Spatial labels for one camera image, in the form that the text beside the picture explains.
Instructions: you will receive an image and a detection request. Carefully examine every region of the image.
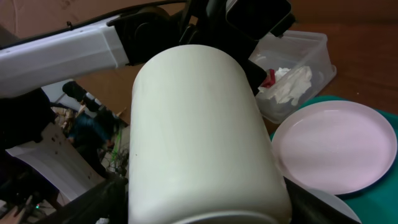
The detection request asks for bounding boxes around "white cup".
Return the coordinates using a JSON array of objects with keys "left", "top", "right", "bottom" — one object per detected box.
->
[{"left": 128, "top": 45, "right": 292, "bottom": 223}]

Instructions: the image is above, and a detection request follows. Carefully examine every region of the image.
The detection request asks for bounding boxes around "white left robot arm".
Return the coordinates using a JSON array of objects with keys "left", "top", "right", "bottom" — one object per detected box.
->
[{"left": 1, "top": 1, "right": 267, "bottom": 98}]

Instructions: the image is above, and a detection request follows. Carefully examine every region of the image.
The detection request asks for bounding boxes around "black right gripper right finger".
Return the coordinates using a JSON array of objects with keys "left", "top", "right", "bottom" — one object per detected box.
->
[{"left": 284, "top": 177, "right": 359, "bottom": 224}]

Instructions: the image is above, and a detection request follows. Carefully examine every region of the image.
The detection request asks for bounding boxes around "white paper napkin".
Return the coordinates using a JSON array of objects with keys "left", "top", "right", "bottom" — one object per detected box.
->
[{"left": 258, "top": 66, "right": 312, "bottom": 106}]

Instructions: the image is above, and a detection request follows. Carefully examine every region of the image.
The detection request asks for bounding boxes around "large pink plate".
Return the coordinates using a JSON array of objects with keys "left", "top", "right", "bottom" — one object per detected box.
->
[{"left": 272, "top": 100, "right": 397, "bottom": 195}]

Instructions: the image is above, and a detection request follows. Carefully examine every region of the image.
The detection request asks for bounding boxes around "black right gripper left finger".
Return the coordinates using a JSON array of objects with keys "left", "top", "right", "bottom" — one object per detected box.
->
[{"left": 37, "top": 177, "right": 128, "bottom": 224}]

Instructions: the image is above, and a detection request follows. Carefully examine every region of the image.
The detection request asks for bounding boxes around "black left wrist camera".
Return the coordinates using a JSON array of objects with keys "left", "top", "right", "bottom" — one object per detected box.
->
[{"left": 225, "top": 0, "right": 296, "bottom": 40}]

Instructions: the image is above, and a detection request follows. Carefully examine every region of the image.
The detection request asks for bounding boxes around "clear plastic waste bin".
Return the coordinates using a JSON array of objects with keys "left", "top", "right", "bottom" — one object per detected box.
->
[{"left": 249, "top": 30, "right": 336, "bottom": 124}]

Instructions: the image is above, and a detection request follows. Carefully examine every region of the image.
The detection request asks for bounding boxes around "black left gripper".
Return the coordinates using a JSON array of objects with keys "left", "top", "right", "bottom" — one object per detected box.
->
[{"left": 179, "top": 0, "right": 267, "bottom": 95}]

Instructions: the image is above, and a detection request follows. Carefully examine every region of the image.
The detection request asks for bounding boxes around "grey-green bowl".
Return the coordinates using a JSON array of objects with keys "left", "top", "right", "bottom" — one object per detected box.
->
[{"left": 307, "top": 189, "right": 362, "bottom": 223}]

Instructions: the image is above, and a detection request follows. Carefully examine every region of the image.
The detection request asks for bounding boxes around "teal plastic tray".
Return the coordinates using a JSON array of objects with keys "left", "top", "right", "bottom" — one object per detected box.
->
[{"left": 269, "top": 95, "right": 398, "bottom": 224}]

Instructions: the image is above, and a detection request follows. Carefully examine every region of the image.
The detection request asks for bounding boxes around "red snack wrapper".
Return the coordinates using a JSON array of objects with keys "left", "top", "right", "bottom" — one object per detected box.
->
[{"left": 261, "top": 69, "right": 275, "bottom": 88}]

